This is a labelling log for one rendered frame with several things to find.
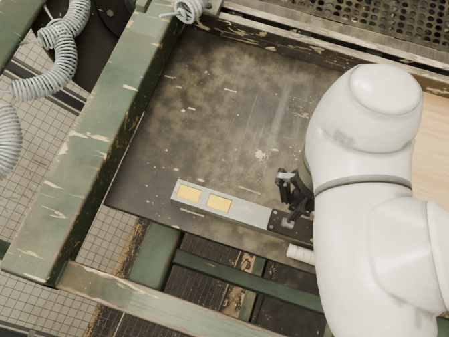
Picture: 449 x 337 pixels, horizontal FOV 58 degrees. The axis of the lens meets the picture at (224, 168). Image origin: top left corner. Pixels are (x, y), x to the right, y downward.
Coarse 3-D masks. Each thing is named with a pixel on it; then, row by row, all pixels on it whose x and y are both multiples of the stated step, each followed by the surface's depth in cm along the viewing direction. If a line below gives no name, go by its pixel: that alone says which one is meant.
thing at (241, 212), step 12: (180, 180) 92; (204, 192) 91; (216, 192) 91; (180, 204) 91; (192, 204) 90; (204, 204) 90; (240, 204) 90; (252, 204) 90; (216, 216) 91; (228, 216) 89; (240, 216) 89; (252, 216) 89; (264, 216) 89; (252, 228) 90; (264, 228) 88; (288, 240) 90
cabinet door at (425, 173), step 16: (432, 96) 105; (432, 112) 103; (448, 112) 103; (432, 128) 102; (448, 128) 102; (416, 144) 100; (432, 144) 100; (448, 144) 100; (416, 160) 98; (432, 160) 98; (448, 160) 99; (416, 176) 97; (432, 176) 97; (448, 176) 97; (416, 192) 95; (432, 192) 95; (448, 192) 96; (448, 208) 94
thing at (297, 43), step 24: (168, 0) 102; (216, 0) 103; (192, 24) 110; (216, 24) 108; (240, 24) 105; (264, 24) 105; (288, 24) 105; (264, 48) 110; (288, 48) 107; (312, 48) 104; (336, 48) 103; (360, 48) 104; (384, 48) 103; (408, 72) 101; (432, 72) 101
